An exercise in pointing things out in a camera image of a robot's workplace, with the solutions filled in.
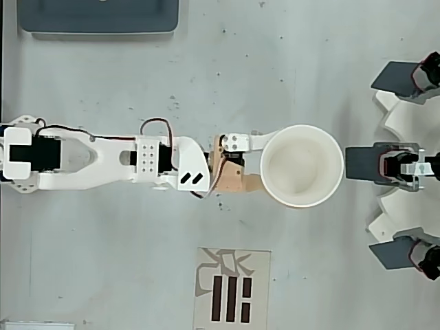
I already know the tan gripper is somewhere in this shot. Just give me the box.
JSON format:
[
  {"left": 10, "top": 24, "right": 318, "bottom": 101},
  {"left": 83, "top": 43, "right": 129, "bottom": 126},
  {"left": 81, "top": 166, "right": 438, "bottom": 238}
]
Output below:
[{"left": 208, "top": 131, "right": 276, "bottom": 194}]

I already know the printed paper mat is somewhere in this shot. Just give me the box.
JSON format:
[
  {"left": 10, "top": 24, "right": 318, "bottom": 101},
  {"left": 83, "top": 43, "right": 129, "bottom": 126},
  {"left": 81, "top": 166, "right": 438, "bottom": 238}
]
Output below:
[{"left": 193, "top": 246, "right": 272, "bottom": 330}]

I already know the dark grey paddle with servo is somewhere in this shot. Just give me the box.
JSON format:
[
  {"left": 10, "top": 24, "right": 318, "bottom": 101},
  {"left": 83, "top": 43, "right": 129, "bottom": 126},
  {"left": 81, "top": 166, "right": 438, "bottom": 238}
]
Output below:
[
  {"left": 370, "top": 51, "right": 440, "bottom": 105},
  {"left": 344, "top": 141, "right": 440, "bottom": 192},
  {"left": 368, "top": 226, "right": 440, "bottom": 281}
]

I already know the white curved stand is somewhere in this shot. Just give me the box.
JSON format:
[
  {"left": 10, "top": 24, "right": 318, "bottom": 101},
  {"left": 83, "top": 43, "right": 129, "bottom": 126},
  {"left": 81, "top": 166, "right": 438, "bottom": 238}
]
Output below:
[{"left": 366, "top": 89, "right": 440, "bottom": 247}]

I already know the grey tray with white rim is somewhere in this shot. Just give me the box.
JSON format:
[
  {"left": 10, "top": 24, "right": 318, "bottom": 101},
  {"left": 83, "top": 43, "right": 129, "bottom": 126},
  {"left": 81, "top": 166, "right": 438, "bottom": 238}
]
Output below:
[{"left": 16, "top": 0, "right": 181, "bottom": 37}]

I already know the gripper servo cable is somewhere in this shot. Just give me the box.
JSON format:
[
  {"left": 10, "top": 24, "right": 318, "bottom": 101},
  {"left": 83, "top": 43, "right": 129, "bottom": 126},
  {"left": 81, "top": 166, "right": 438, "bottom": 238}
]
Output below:
[{"left": 190, "top": 151, "right": 235, "bottom": 202}]

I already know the black red looped cable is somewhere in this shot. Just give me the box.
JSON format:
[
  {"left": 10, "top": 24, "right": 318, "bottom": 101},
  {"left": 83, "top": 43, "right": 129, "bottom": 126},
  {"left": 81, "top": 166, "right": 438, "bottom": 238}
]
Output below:
[{"left": 139, "top": 118, "right": 180, "bottom": 173}]

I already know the black red arm cable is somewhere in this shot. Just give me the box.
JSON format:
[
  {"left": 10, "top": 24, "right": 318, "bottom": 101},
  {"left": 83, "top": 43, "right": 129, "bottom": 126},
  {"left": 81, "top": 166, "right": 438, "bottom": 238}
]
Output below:
[{"left": 34, "top": 118, "right": 137, "bottom": 142}]

